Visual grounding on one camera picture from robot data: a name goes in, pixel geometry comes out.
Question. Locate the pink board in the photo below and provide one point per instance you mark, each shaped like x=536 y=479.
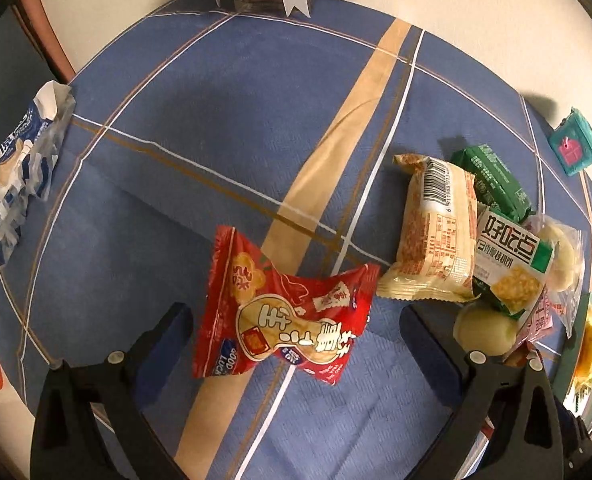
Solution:
x=45 y=30

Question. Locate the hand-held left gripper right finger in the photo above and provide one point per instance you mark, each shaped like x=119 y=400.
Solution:
x=426 y=352

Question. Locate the pink snack packet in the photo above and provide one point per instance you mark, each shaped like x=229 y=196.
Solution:
x=540 y=317

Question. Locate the green snack packet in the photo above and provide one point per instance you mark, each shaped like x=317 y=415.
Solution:
x=493 y=180

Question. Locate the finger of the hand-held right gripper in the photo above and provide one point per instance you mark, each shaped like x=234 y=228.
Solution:
x=575 y=435

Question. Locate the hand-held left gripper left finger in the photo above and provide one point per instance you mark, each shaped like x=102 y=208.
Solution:
x=163 y=355

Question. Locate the blue plaid tablecloth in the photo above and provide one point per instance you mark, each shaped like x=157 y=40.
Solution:
x=225 y=135

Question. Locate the round pale pastry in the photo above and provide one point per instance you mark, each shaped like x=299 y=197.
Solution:
x=483 y=330

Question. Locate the green white cracker packet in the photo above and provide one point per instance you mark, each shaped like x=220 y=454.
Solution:
x=513 y=260

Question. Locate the teal toy house box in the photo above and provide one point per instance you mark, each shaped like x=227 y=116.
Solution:
x=573 y=142

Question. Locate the beige cracker packet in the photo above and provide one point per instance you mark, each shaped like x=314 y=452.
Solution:
x=436 y=240

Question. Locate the clear wrapped white pastry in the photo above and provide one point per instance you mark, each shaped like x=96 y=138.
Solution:
x=558 y=255

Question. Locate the red peanut snack packet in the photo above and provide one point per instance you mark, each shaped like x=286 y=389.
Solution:
x=286 y=320

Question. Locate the blue white snack wrapper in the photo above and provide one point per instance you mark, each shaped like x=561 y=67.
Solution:
x=20 y=155

